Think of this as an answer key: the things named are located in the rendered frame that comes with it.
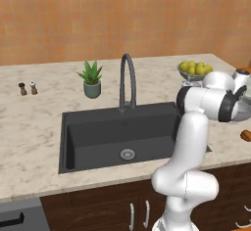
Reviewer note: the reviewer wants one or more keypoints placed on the dark brown drawer front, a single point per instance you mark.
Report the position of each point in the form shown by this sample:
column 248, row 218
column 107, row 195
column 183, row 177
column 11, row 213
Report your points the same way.
column 233, row 186

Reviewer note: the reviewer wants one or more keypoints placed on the grey dishwasher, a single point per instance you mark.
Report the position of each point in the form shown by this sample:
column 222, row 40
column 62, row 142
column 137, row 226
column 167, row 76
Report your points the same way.
column 19, row 208

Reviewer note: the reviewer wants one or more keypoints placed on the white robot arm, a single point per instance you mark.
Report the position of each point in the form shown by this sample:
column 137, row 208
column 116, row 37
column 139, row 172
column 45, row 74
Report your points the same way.
column 189, row 150

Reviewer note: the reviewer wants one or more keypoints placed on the dark grey sink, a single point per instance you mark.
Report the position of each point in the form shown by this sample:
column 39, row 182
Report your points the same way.
column 108, row 140

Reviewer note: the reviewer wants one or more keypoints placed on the brown pepper shaker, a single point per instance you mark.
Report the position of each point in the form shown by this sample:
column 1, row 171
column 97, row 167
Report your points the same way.
column 23, row 89

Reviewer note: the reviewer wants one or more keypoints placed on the dark brown cupboard door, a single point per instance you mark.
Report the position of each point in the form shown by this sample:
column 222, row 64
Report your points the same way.
column 157, row 205
column 88, row 210

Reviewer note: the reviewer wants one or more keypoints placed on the green potted plant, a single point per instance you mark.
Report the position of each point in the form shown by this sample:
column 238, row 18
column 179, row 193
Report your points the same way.
column 91, row 85

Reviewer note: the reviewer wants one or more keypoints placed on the yellow-green fruit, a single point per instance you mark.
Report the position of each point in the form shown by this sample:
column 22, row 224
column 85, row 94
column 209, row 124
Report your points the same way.
column 208, row 68
column 191, row 70
column 191, row 64
column 200, row 70
column 184, row 67

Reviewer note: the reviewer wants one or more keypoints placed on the glass fruit bowl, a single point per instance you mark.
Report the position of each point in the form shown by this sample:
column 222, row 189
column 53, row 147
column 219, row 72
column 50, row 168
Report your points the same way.
column 191, row 77

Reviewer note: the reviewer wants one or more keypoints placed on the orange-brown peach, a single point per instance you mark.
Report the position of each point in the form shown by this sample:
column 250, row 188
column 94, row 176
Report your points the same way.
column 246, row 135

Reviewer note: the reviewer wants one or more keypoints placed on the dark grey arched faucet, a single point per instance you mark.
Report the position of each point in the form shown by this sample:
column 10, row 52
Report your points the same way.
column 122, row 78

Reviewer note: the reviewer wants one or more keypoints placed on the white-topped salt shaker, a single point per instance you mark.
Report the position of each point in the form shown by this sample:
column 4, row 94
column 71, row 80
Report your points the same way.
column 33, row 88

